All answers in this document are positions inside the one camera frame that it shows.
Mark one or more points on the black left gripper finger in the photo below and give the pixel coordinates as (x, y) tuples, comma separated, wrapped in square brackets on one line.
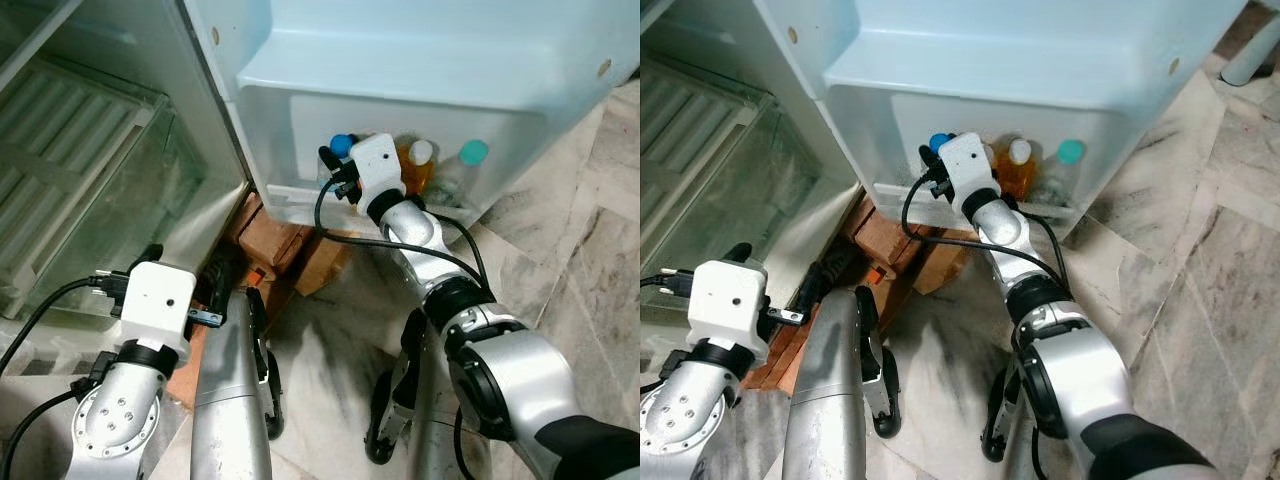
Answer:
[(825, 280), (218, 280), (150, 253), (737, 253)]

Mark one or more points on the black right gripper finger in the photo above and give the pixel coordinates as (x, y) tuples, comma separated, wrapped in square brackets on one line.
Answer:
[(925, 157), (327, 158)]

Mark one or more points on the blue cap bottle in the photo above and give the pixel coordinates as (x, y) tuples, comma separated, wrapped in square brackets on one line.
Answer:
[(343, 145), (940, 144)]

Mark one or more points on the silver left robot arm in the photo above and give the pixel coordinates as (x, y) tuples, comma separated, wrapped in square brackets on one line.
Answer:
[(115, 425), (690, 425)]

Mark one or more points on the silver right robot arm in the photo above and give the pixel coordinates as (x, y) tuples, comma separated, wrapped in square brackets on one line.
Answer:
[(1080, 370), (500, 370)]

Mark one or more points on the white ribbed fridge shelf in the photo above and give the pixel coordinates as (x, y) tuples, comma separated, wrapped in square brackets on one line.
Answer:
[(60, 150), (690, 150)]

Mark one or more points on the fridge door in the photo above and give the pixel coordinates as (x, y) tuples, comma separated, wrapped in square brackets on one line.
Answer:
[(1040, 60), (450, 60)]

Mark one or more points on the grey fridge cabinet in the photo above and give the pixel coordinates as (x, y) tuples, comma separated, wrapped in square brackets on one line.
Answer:
[(130, 40), (720, 40)]

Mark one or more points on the clear crisper drawer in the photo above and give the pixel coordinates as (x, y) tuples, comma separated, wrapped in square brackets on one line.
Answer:
[(160, 200), (780, 190)]

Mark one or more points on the orange bottle white cap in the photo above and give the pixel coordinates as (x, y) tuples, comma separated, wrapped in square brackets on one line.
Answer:
[(1016, 176), (416, 176)]

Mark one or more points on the clear bottle teal cap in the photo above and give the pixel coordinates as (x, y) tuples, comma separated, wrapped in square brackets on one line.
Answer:
[(474, 152), (1071, 152)]

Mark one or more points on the white round pipe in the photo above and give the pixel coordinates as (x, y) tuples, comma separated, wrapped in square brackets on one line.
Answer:
[(1255, 55)]

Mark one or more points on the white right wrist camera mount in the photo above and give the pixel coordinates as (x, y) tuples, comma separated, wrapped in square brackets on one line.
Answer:
[(378, 165), (968, 160)]

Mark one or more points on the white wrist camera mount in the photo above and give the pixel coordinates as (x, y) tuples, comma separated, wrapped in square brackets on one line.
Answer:
[(158, 305), (968, 160), (378, 165), (728, 305)]

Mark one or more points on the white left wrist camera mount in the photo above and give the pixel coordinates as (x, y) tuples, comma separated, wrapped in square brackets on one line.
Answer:
[(728, 305), (158, 305)]

